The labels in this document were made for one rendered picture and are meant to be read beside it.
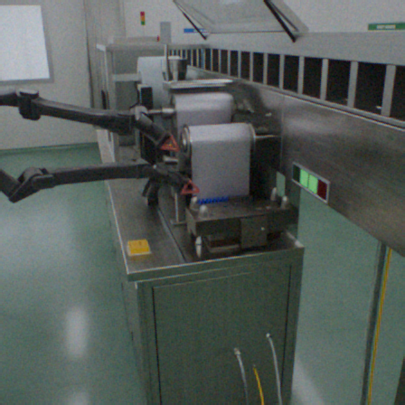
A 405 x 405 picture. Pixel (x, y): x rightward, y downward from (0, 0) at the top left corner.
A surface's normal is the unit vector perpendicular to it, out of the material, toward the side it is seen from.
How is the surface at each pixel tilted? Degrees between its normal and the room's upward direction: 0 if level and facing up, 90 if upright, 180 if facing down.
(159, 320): 90
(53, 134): 90
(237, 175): 90
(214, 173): 90
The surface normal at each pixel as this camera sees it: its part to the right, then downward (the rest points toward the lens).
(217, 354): 0.27, 0.36
